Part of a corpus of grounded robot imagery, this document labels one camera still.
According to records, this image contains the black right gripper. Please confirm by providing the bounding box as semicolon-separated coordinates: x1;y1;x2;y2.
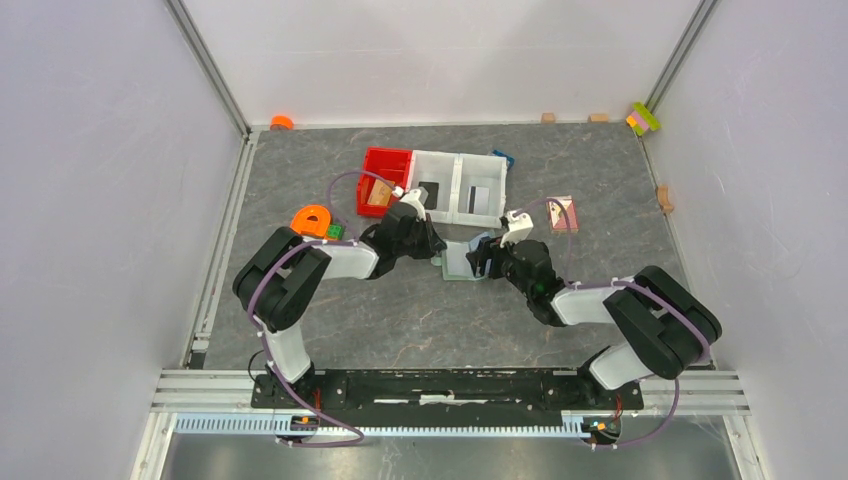
466;231;533;299

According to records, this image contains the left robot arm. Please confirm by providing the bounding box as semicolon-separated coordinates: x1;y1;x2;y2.
232;202;447;408

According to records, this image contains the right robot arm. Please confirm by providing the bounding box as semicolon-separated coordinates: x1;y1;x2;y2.
466;238;723;408

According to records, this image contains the black card in bin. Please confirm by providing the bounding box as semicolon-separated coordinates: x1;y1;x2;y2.
418;181;440;210

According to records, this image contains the striped card in bin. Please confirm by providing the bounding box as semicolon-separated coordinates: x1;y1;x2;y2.
468;185;490;215

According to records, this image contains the red playing card box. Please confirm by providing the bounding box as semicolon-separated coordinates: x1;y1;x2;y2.
547;195;579;233

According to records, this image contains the blue card behind bin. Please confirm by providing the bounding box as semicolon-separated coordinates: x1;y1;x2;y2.
491;149;515;170

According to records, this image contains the wooden piece in red bin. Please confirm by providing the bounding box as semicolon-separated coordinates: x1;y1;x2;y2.
366;180;394;207

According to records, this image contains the white bin left compartment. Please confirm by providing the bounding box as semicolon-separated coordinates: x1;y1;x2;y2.
410;150;459;224

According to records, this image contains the white bin compartment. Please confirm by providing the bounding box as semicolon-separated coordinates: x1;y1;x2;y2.
410;150;459;224
452;154;508;228

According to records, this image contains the white bin right compartment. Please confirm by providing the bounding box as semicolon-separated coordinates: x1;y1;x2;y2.
452;154;508;228

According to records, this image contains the red plastic bin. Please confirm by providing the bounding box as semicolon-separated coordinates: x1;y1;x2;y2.
356;147;412;218

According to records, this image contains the green toy brick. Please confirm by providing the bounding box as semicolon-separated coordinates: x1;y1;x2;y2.
324;224;345;241

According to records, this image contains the orange curved toy track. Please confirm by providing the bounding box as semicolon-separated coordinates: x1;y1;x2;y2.
289;204;332;238

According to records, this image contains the wooden arch block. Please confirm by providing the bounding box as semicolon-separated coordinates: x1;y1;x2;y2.
656;185;675;215

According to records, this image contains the orange tape roll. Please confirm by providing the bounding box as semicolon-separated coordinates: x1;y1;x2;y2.
269;115;294;130

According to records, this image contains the multicolour toy brick stack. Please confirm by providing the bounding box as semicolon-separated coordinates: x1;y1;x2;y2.
625;102;661;137

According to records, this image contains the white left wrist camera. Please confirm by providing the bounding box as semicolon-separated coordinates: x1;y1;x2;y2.
399;188;426;218

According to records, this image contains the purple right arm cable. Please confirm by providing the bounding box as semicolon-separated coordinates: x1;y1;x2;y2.
513;196;713;452

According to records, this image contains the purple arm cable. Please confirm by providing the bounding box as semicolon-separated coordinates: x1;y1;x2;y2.
513;196;713;452
246;170;405;450

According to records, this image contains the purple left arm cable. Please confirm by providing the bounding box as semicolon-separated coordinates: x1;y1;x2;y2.
246;170;405;450

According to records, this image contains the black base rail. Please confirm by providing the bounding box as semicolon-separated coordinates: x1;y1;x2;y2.
291;368;644;413

